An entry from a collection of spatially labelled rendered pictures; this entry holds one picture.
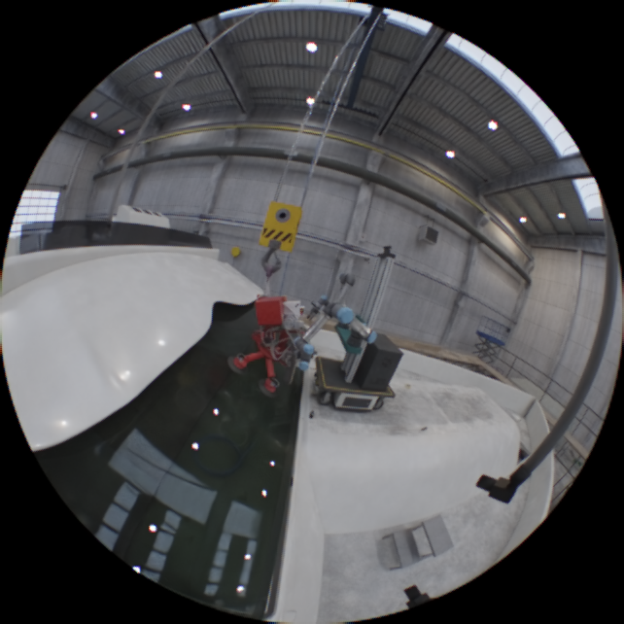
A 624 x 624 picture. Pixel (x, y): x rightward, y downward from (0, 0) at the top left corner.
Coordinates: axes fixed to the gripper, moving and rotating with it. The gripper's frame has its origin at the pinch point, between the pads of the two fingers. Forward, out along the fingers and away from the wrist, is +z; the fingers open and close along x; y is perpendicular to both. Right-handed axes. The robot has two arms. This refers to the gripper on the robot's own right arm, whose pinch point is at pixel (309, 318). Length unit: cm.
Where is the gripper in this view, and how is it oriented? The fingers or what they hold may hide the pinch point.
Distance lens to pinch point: 221.4
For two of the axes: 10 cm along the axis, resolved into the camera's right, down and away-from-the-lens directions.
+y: 7.8, 5.7, 2.8
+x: -2.1, -1.7, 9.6
